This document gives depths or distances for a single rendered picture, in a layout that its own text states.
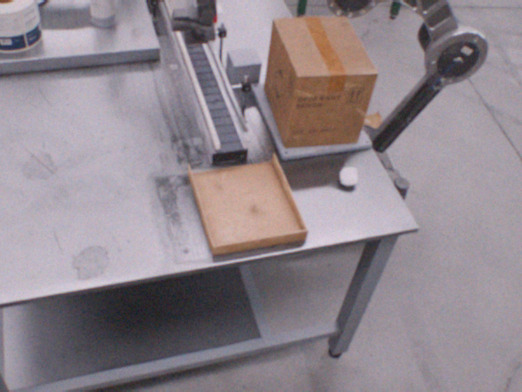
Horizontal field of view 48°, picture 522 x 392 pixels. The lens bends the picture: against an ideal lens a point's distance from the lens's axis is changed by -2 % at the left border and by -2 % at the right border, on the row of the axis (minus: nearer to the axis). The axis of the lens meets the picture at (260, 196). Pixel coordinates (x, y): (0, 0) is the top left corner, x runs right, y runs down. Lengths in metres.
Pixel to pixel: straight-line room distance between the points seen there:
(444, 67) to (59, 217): 1.49
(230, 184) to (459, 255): 1.45
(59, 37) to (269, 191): 0.96
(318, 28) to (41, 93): 0.91
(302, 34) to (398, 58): 2.17
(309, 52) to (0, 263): 1.01
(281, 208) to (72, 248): 0.57
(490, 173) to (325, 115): 1.71
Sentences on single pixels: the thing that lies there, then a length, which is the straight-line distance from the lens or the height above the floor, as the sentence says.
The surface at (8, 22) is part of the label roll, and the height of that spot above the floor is 0.99.
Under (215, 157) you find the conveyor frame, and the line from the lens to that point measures 1.73.
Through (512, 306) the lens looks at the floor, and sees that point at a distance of 2.80.
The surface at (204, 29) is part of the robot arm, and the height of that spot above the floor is 1.07.
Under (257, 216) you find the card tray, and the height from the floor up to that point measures 0.83.
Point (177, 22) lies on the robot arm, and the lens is 1.87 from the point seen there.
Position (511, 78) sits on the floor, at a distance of 4.13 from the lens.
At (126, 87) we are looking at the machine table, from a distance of 2.03.
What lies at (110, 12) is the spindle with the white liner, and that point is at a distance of 2.22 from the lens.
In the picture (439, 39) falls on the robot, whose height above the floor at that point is 0.96.
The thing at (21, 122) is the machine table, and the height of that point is 0.83.
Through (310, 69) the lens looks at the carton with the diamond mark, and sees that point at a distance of 1.67.
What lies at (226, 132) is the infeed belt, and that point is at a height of 0.88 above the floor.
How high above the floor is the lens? 2.07
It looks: 47 degrees down
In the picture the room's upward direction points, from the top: 9 degrees clockwise
